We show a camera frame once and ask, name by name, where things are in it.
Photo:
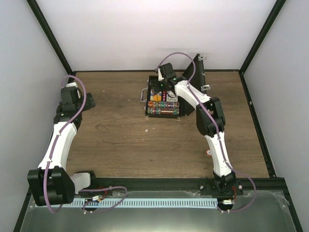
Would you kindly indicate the orange poker chip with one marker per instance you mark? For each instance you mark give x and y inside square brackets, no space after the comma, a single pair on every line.
[208,153]

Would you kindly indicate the black poker set case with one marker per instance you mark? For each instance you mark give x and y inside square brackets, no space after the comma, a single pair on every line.
[192,78]

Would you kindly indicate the blue playing card deck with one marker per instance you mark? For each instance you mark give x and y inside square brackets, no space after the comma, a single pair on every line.
[171,97]

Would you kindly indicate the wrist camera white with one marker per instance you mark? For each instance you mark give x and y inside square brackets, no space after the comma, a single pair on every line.
[72,84]
[160,78]

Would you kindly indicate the black frame post left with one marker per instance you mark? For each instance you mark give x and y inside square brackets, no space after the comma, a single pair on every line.
[34,6]

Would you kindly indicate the black frame post right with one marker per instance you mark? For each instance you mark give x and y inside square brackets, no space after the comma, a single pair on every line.
[276,9]

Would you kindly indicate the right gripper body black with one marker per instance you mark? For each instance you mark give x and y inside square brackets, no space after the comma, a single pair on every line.
[158,88]

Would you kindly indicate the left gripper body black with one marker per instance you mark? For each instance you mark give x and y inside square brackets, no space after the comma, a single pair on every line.
[88,106]

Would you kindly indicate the black front mounting rail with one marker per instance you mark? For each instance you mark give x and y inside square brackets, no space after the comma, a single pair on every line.
[205,186]

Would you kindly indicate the light blue slotted cable duct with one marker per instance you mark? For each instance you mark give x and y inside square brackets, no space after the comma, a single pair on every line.
[150,203]

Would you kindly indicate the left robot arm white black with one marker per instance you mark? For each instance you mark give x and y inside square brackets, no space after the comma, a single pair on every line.
[50,184]

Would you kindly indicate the black frame post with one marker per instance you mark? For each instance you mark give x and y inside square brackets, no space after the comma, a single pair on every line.
[276,9]
[34,6]

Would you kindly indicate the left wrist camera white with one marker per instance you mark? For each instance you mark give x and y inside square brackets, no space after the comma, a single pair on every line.
[72,84]

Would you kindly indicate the chips row in case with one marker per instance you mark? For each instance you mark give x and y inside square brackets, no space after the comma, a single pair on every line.
[163,104]
[163,111]

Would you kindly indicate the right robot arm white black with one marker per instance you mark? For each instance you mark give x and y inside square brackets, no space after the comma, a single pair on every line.
[210,121]

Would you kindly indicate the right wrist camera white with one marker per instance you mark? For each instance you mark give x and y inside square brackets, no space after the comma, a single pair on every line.
[160,78]

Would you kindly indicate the red dice in case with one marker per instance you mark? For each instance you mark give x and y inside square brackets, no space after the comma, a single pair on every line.
[164,96]

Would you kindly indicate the metal sheet front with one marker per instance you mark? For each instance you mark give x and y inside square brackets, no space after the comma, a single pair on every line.
[268,211]

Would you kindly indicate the black frame rail right side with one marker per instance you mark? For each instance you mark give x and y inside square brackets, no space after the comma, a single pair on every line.
[269,165]

